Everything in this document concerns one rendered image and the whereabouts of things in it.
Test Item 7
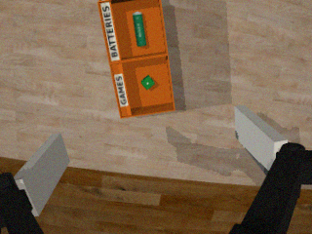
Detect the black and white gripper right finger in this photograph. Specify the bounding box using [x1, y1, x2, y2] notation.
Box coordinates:
[229, 104, 312, 234]

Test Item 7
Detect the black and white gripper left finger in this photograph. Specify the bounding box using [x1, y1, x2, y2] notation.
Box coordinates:
[0, 133, 70, 234]

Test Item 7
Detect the orange three-bin rack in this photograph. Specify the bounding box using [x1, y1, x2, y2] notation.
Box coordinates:
[97, 0, 175, 119]

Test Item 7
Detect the green aa battery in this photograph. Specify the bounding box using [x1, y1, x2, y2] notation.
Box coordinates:
[133, 12, 146, 47]

